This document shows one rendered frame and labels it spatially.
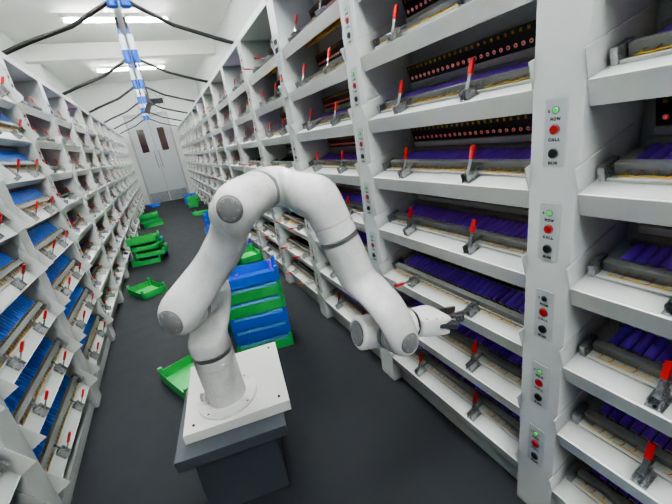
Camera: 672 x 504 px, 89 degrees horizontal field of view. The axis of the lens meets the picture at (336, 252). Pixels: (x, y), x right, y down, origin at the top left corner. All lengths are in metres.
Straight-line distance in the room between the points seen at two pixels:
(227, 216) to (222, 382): 0.58
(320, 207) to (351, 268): 0.15
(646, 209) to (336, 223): 0.53
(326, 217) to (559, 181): 0.46
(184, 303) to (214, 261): 0.14
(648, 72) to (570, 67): 0.12
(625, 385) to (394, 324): 0.46
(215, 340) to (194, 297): 0.18
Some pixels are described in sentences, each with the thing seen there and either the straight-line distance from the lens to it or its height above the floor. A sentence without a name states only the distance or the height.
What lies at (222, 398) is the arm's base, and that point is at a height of 0.37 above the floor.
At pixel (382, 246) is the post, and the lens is 1.35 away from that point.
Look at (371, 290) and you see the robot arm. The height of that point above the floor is 0.74.
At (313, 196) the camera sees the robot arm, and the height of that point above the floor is 0.96.
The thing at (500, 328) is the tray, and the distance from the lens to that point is 1.04.
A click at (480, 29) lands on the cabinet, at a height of 1.28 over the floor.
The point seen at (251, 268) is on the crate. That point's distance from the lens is 2.00.
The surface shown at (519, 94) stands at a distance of 0.84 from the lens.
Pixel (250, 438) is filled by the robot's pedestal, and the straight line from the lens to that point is 1.17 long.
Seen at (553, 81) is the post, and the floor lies 1.11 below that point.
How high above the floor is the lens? 1.08
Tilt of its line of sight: 19 degrees down
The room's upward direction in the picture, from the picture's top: 9 degrees counter-clockwise
